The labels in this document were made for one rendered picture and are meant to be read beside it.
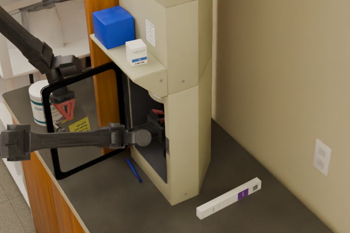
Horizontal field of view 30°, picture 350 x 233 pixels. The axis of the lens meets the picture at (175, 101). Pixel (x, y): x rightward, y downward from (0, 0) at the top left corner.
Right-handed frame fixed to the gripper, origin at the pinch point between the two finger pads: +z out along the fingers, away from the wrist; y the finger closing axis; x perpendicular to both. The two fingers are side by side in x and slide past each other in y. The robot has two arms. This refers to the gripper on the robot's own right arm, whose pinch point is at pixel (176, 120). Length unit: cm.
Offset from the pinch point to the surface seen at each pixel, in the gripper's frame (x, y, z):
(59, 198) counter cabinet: 42, 29, -39
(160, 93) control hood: -25.2, -15.4, -13.6
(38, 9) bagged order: 3, 117, -11
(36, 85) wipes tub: 8, 61, -32
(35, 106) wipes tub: 13, 55, -36
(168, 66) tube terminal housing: -33.9, -15.4, -10.4
